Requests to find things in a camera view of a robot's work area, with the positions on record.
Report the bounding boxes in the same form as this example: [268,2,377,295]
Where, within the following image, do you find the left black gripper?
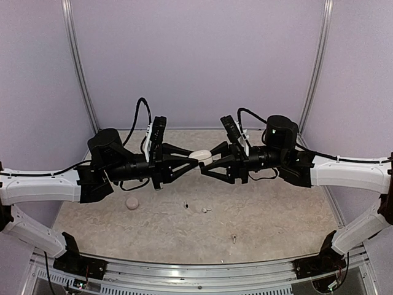
[105,143,198,189]

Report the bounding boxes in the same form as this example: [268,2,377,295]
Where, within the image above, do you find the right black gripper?
[198,141,286,184]

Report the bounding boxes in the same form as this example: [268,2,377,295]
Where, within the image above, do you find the white earbud charging case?
[188,149,213,166]

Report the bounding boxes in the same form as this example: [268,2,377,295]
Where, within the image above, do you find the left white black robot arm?
[1,128,198,273]

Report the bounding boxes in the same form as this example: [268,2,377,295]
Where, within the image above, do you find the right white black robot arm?
[200,115,392,273]

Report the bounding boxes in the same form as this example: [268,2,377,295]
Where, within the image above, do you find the pink round case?
[125,197,139,210]

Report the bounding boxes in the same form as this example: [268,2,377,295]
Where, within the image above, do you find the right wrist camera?
[220,115,250,156]

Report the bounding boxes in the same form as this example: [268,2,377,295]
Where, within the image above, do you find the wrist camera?
[143,116,167,163]
[220,115,250,156]

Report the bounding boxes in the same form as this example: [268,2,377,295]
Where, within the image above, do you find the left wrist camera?
[143,116,167,163]

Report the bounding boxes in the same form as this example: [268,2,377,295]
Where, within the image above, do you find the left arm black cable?
[9,97,157,191]

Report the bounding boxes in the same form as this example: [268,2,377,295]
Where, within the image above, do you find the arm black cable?
[236,107,393,185]
[9,97,157,191]

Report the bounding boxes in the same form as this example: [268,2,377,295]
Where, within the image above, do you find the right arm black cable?
[236,107,393,185]

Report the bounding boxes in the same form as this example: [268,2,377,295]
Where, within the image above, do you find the front aluminium rail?
[21,246,379,294]

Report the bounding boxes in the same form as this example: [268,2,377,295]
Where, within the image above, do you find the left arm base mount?
[53,232,107,280]

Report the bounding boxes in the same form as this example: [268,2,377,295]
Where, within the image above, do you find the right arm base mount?
[293,230,348,279]

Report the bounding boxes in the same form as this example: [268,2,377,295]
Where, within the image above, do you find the right aluminium post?
[298,0,335,136]

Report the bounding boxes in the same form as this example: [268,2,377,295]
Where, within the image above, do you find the aluminium post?
[298,0,335,136]
[61,0,100,134]

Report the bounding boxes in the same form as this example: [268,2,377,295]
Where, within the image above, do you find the left aluminium post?
[61,0,100,134]

